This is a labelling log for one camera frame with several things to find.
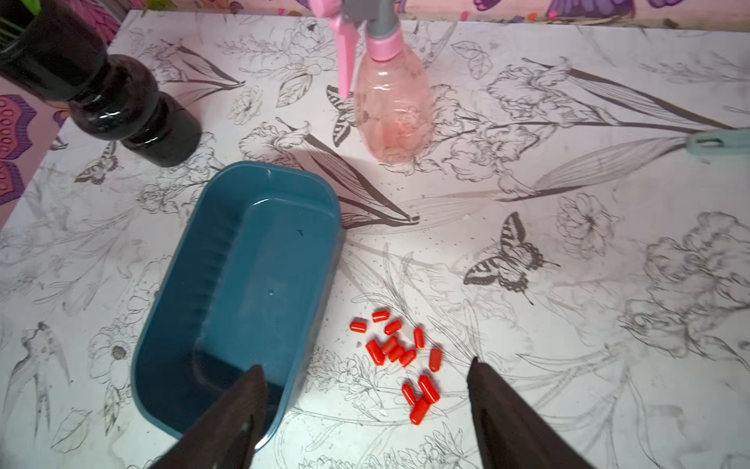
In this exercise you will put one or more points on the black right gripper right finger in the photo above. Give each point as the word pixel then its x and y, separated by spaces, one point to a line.
pixel 510 433

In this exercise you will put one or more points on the teal storage box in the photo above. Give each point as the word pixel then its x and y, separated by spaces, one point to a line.
pixel 248 285

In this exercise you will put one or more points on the black vase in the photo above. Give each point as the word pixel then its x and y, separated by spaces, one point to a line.
pixel 48 50

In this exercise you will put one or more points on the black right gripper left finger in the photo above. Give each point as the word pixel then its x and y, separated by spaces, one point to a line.
pixel 226 435

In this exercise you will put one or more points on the pink spray bottle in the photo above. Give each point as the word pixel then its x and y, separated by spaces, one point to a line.
pixel 393 100

